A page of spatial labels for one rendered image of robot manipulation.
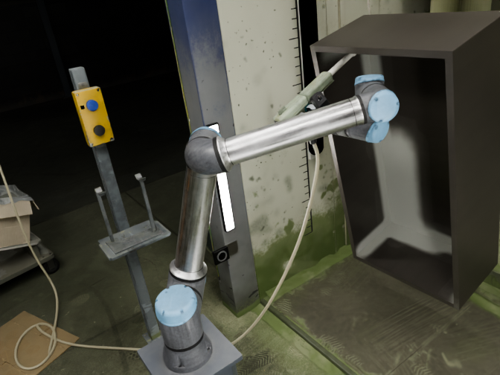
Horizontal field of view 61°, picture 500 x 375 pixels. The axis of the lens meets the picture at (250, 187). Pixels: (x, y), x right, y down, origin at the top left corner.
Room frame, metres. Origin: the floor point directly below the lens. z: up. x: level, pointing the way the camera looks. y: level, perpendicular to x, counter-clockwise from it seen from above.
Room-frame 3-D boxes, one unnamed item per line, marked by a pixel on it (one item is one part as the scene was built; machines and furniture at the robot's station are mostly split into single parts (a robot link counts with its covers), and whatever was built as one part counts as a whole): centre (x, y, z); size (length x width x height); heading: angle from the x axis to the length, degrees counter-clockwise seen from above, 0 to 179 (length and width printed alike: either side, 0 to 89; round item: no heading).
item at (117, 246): (1.89, 0.62, 0.95); 0.26 x 0.15 x 0.32; 122
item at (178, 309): (1.23, 0.32, 0.83); 0.17 x 0.15 x 0.18; 176
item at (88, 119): (1.98, 0.68, 1.42); 0.12 x 0.06 x 0.26; 122
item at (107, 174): (2.03, 0.71, 0.82); 0.06 x 0.06 x 1.64; 32
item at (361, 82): (1.34, -0.42, 1.52); 0.12 x 0.09 x 0.12; 176
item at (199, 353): (1.23, 0.32, 0.69); 0.19 x 0.19 x 0.10
